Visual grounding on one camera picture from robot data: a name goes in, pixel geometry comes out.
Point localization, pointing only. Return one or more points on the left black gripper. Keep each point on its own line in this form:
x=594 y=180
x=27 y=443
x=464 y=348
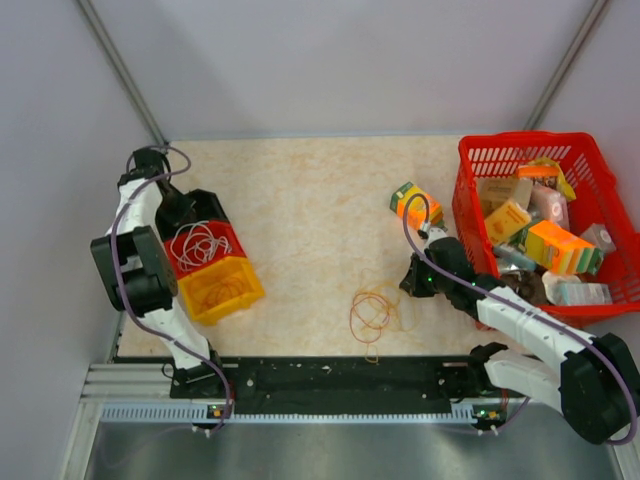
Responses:
x=177 y=217

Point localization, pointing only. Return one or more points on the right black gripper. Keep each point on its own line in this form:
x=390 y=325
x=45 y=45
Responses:
x=412 y=284

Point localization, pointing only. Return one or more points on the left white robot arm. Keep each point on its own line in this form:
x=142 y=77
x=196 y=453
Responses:
x=135 y=269

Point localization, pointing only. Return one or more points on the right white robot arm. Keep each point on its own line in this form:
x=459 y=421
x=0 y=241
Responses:
x=593 y=382

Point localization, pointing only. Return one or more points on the black plastic bin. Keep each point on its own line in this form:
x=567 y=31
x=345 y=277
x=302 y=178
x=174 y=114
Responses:
x=205 y=206

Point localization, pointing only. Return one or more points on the red plastic bin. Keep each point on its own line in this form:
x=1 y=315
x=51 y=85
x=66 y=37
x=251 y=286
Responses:
x=199 y=245

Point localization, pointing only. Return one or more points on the orange sponge pack on table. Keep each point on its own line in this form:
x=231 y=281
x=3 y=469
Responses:
x=422 y=210

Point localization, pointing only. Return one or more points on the yellow sponge pack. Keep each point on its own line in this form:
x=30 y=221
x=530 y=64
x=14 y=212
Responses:
x=505 y=221

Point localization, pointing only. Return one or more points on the brown cardboard box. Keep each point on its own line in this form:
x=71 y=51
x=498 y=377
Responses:
x=493 y=192

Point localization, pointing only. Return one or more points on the yellow plastic bin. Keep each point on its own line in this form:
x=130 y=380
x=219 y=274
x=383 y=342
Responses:
x=220 y=289

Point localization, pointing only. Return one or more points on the pink packet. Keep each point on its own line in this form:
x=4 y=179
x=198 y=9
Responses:
x=551 y=204

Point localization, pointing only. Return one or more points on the white wrapped packet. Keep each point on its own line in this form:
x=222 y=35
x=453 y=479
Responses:
x=570 y=290

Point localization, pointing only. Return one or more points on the yellow bag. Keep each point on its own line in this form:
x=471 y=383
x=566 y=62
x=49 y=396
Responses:
x=561 y=184

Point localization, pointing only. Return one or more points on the grey small box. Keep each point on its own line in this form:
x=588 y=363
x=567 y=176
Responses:
x=598 y=235

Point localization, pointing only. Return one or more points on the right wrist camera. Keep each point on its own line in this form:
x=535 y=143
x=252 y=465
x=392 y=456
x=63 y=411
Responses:
x=430 y=233

